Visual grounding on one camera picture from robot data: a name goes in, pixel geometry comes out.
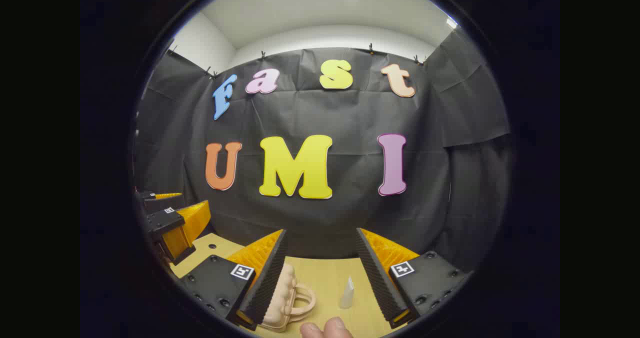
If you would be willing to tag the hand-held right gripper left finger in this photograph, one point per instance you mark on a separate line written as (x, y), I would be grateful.
(270, 278)

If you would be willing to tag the small ceiling light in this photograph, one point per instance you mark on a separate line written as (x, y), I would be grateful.
(452, 23)

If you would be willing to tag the black backdrop cloth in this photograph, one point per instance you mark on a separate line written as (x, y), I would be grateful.
(350, 218)

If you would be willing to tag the white squeeze tube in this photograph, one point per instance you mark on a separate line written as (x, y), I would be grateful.
(347, 295)

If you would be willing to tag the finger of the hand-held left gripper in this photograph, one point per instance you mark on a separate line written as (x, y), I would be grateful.
(152, 198)
(167, 223)

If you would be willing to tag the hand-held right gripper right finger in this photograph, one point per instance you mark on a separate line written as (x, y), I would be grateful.
(377, 278)

